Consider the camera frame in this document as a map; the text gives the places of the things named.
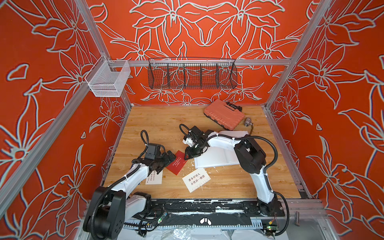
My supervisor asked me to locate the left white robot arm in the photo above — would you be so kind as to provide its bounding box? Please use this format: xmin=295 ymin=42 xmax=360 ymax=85
xmin=83 ymin=151 xmax=177 ymax=240

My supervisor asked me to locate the white card red text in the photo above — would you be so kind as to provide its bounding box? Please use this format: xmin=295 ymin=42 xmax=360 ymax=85
xmin=182 ymin=168 xmax=211 ymax=193

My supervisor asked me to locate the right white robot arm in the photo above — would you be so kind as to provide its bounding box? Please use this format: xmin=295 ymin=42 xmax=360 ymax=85
xmin=183 ymin=129 xmax=281 ymax=216

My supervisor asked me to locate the cream card small text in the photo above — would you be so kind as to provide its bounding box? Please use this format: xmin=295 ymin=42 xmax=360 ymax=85
xmin=146 ymin=171 xmax=163 ymax=185

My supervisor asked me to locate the orange plastic tool case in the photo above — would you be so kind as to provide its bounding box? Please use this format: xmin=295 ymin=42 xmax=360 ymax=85
xmin=204 ymin=99 xmax=245 ymax=131

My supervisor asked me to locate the clear mesh wall basket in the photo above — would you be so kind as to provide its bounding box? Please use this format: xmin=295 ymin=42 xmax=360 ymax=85
xmin=85 ymin=56 xmax=131 ymax=98

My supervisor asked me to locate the black wire wall basket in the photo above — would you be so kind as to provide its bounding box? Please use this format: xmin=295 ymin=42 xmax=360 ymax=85
xmin=148 ymin=57 xmax=238 ymax=90

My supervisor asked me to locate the white photo album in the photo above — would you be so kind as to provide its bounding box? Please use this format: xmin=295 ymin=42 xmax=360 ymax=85
xmin=194 ymin=138 xmax=240 ymax=169

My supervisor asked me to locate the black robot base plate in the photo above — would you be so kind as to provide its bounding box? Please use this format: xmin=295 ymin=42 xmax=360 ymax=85
xmin=149 ymin=199 xmax=286 ymax=217

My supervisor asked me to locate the red photo card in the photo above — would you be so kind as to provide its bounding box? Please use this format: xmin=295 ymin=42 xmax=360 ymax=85
xmin=166 ymin=151 xmax=195 ymax=176

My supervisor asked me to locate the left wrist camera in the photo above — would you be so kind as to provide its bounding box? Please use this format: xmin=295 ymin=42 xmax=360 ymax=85
xmin=145 ymin=143 xmax=166 ymax=160

